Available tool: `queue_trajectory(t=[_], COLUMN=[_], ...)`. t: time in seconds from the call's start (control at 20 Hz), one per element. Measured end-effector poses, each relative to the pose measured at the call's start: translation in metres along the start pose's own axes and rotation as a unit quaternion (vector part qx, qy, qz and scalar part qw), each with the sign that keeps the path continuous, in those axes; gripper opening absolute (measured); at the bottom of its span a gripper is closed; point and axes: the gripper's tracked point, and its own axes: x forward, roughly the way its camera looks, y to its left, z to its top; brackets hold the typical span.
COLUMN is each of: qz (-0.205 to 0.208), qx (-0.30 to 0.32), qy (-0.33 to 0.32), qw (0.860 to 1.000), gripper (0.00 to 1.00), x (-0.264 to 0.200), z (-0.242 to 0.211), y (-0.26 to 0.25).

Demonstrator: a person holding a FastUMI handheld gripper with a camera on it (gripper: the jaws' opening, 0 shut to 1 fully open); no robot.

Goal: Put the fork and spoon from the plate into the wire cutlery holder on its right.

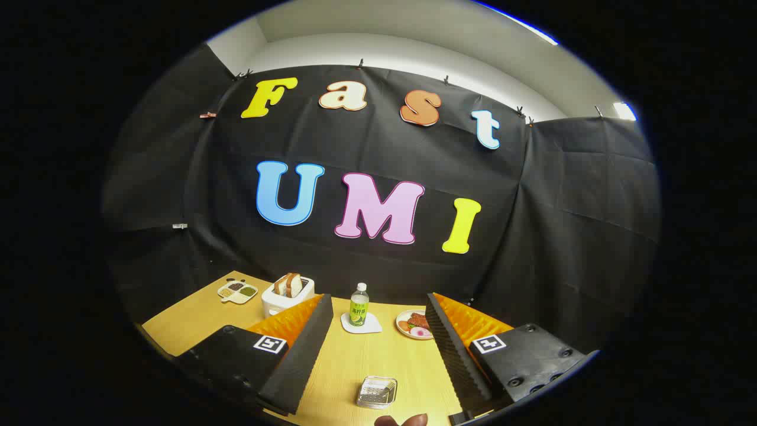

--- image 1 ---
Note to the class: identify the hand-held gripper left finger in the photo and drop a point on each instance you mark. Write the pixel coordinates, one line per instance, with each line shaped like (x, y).
(301, 355)

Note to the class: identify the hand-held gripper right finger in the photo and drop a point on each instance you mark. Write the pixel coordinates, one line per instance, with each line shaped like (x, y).
(455, 361)

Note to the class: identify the white toaster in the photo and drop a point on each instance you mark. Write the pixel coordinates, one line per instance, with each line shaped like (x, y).
(284, 305)

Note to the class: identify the white plate of food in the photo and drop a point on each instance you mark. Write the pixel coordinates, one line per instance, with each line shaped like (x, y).
(414, 324)

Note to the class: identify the toast bread slice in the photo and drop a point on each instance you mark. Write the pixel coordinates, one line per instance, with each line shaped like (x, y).
(280, 285)
(294, 285)

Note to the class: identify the green label drink bottle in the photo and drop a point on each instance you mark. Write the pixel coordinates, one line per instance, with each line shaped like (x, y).
(358, 310)

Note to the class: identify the white coaster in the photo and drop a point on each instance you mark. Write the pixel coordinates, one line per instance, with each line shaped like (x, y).
(369, 325)

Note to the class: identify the white divided seed dish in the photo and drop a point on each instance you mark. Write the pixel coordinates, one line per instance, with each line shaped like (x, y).
(236, 291)

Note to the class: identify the black backdrop cloth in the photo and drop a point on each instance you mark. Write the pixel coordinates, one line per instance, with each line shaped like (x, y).
(366, 148)

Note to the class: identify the ceiling light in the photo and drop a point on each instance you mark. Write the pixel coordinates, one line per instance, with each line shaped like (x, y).
(624, 111)

